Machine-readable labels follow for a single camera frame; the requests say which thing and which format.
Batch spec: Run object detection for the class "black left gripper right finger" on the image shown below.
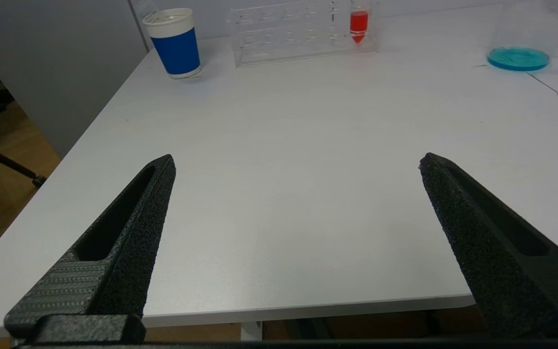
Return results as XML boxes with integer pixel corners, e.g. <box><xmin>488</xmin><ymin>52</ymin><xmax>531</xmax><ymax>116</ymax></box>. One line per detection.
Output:
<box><xmin>418</xmin><ymin>153</ymin><xmax>558</xmax><ymax>339</ymax></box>

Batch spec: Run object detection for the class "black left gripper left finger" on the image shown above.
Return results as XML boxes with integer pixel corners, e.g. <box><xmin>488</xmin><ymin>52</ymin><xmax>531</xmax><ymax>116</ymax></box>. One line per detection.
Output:
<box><xmin>4</xmin><ymin>154</ymin><xmax>177</xmax><ymax>339</ymax></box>

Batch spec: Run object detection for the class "clear glass beaker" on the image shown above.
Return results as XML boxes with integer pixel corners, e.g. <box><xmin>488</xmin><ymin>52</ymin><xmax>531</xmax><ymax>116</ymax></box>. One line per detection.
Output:
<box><xmin>486</xmin><ymin>0</ymin><xmax>558</xmax><ymax>72</ymax></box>

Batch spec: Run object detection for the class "test tube with red liquid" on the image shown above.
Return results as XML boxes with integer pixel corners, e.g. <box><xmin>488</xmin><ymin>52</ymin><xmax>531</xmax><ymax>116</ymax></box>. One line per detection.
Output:
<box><xmin>349</xmin><ymin>0</ymin><xmax>371</xmax><ymax>45</ymax></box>

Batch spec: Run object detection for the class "clear acrylic test tube rack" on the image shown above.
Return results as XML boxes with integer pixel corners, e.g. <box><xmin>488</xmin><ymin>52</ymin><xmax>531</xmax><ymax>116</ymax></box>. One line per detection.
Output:
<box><xmin>227</xmin><ymin>0</ymin><xmax>379</xmax><ymax>67</ymax></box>

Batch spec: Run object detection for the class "black tripod stand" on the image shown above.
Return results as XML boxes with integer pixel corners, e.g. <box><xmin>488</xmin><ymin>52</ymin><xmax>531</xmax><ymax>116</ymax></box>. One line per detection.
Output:
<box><xmin>0</xmin><ymin>138</ymin><xmax>47</xmax><ymax>189</ymax></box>

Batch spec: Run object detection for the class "white paper cup blue sleeve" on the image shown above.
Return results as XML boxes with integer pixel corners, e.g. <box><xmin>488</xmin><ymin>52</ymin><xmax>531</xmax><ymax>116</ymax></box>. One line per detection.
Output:
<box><xmin>142</xmin><ymin>8</ymin><xmax>202</xmax><ymax>79</ymax></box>

